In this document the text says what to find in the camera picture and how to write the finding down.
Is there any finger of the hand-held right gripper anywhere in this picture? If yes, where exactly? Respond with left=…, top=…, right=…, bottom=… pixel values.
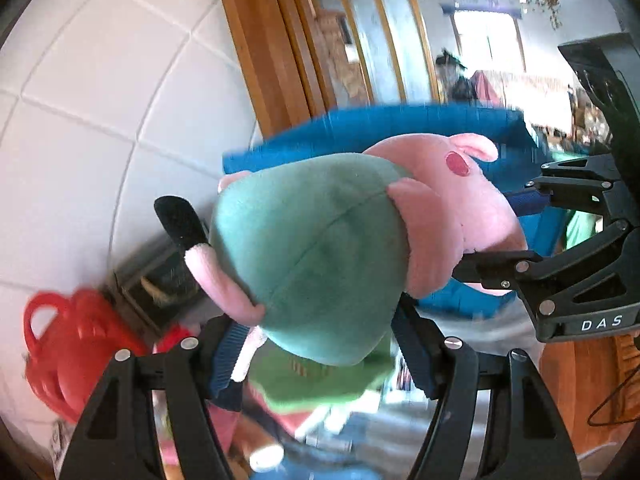
left=505, top=152, right=627, bottom=217
left=451, top=219, right=632, bottom=317

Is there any red bear suitcase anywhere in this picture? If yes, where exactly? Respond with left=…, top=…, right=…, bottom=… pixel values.
left=22, top=290, right=201, bottom=426

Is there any bright window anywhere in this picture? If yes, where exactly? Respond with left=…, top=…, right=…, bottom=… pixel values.
left=450, top=7, right=526, bottom=76

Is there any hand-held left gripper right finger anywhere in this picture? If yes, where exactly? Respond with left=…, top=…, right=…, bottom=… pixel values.
left=395, top=304, right=584, bottom=480

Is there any pig plush with glasses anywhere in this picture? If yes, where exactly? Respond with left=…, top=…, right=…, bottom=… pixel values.
left=154, top=132, right=529, bottom=368

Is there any blue plastic crate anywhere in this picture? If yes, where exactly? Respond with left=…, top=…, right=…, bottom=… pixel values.
left=222, top=105, right=608, bottom=318

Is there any dark clothing on stand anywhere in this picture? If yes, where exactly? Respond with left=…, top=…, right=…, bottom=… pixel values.
left=434, top=50, right=476, bottom=106

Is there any wooden door frame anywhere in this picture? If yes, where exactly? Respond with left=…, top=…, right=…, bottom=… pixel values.
left=212, top=0, right=341, bottom=136

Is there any light blue cloth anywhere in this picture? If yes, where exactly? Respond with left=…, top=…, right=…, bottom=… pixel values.
left=280, top=305, right=543, bottom=480

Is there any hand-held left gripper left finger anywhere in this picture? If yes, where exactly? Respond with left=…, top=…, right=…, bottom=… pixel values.
left=60, top=315, right=251, bottom=480

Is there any wooden desktop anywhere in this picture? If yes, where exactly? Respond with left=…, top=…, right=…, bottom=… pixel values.
left=540, top=332, right=640, bottom=453

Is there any frosted glass door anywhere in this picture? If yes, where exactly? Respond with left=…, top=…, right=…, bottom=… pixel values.
left=310, top=0, right=446, bottom=106

